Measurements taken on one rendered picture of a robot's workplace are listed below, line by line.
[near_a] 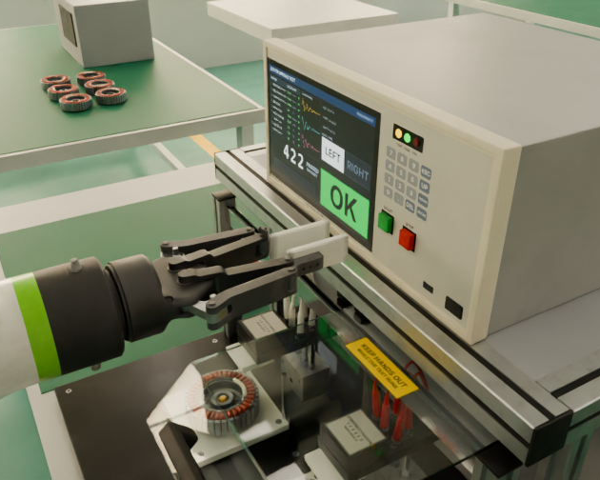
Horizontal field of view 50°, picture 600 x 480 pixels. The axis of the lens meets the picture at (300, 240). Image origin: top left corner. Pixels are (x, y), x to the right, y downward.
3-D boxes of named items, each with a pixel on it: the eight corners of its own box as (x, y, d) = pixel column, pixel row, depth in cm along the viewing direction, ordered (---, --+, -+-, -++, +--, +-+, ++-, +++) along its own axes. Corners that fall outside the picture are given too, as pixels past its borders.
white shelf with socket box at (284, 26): (275, 212, 164) (271, 29, 141) (217, 162, 192) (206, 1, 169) (387, 184, 179) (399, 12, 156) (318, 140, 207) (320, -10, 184)
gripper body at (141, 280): (107, 313, 63) (195, 287, 67) (132, 364, 56) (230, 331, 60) (94, 247, 59) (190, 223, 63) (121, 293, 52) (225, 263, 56)
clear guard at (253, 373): (242, 620, 51) (238, 574, 48) (146, 421, 69) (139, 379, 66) (536, 457, 65) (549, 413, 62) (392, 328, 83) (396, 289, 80)
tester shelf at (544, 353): (527, 469, 55) (536, 430, 53) (215, 178, 106) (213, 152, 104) (801, 315, 74) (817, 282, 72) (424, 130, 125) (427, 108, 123)
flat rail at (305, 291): (487, 490, 60) (491, 469, 59) (221, 217, 107) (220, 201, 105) (496, 485, 61) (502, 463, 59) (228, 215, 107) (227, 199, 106)
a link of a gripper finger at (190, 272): (175, 270, 59) (178, 278, 58) (291, 249, 62) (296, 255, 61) (179, 305, 61) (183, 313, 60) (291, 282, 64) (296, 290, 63)
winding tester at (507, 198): (470, 346, 63) (504, 150, 52) (266, 180, 95) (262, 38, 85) (710, 244, 79) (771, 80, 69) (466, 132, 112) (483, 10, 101)
